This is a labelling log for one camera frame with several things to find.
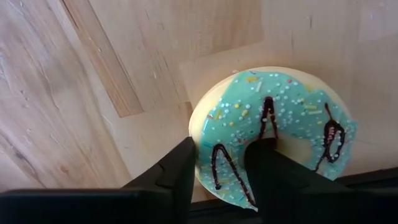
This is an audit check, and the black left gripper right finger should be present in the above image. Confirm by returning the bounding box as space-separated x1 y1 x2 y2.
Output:
244 138 346 224

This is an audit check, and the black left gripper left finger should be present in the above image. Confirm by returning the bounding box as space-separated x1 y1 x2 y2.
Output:
123 136 197 224

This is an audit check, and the green iced donut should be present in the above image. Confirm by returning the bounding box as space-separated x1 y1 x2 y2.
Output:
188 66 358 212

